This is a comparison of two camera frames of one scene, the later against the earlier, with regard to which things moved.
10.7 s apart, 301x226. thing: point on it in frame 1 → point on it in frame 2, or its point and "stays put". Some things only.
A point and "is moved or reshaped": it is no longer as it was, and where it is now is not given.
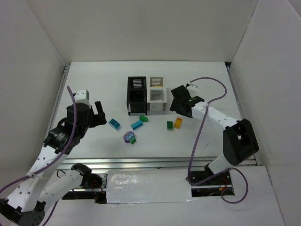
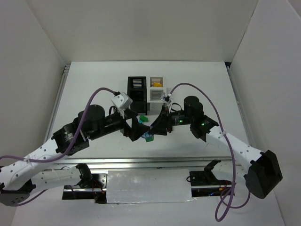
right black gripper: [178, 103] → [168, 122]
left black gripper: [95, 117] → [128, 125]
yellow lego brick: [178, 122] is moved or reshaped
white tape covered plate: [130, 186] stays put
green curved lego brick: [143, 118] stays put
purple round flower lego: [127, 136] is moved or reshaped
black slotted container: [137, 98] stays put
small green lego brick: [132, 140] is moved or reshaped
